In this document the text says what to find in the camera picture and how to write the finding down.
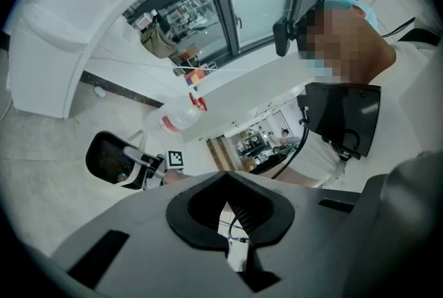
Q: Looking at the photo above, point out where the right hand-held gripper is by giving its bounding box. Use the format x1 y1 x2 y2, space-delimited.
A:
120 146 186 190

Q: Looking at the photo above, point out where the clear plastic container red cap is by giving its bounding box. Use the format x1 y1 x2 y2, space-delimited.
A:
144 91 209 136

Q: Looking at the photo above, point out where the person's right forearm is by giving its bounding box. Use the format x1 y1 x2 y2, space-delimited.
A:
161 171 195 187

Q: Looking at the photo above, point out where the person's left forearm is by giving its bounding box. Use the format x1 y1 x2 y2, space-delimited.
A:
254 168 325 189

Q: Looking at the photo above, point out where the colourful checkered box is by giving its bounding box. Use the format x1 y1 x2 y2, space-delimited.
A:
183 66 214 86

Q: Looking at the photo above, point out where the olive green bag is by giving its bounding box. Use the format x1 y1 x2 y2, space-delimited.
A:
140 22 179 59

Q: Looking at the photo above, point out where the white standing cabinet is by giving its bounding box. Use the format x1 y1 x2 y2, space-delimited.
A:
8 2 91 120

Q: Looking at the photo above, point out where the dark framed window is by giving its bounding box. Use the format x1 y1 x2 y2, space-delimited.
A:
123 0 343 66

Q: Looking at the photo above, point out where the light blue face mask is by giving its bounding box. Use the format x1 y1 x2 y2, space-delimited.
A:
305 57 336 78

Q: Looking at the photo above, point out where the black chest-mounted box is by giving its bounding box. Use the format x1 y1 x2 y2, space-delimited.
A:
296 81 383 160

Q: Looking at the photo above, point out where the person's head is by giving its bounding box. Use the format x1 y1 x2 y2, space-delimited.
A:
296 0 397 86

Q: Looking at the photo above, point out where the blue hair cap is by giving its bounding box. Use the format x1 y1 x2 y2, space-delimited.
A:
323 0 380 30

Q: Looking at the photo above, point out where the person's white shirt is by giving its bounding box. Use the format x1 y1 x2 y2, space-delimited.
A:
287 26 443 191

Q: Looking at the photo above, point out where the black cable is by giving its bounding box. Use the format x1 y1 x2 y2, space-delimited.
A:
271 106 311 180

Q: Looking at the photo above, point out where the black head camera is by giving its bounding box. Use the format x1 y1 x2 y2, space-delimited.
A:
272 15 307 57

